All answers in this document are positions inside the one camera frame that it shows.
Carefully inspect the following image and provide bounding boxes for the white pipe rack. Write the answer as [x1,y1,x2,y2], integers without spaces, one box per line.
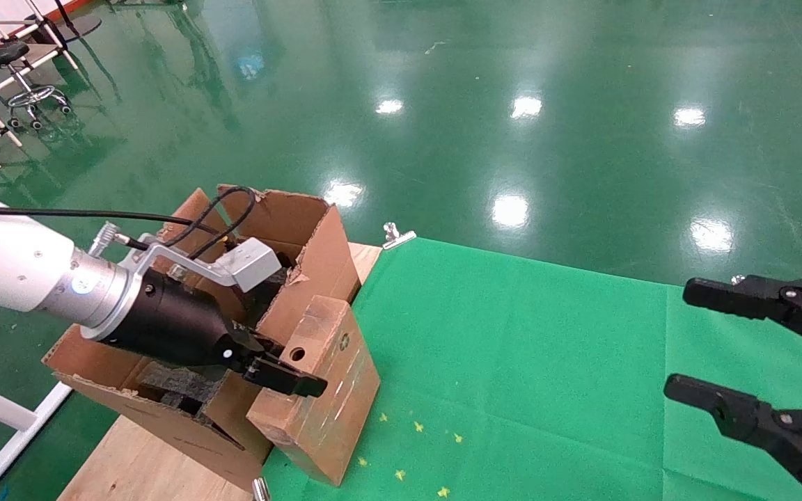
[0,0,81,171]

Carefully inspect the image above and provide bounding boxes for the small brown cardboard box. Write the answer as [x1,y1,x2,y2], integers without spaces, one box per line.
[246,296,382,486]

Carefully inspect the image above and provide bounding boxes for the large open cardboard carton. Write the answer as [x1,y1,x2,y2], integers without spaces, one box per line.
[42,184,363,491]

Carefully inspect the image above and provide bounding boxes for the green table cloth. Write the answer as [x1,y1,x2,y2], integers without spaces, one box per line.
[662,282,802,501]
[262,237,670,501]

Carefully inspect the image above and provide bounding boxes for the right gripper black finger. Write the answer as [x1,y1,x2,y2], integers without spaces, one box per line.
[664,374,802,500]
[683,273,802,359]

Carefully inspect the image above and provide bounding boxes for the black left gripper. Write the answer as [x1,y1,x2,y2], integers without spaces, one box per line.
[98,268,329,399]

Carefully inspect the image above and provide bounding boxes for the black round stand base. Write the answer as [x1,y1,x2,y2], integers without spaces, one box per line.
[39,0,104,44]

